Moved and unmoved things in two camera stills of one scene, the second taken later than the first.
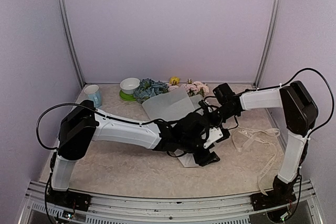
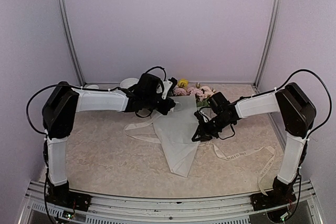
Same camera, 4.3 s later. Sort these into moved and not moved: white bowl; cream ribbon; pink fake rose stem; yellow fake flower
Moved: yellow fake flower; cream ribbon; pink fake rose stem
Not moved: white bowl
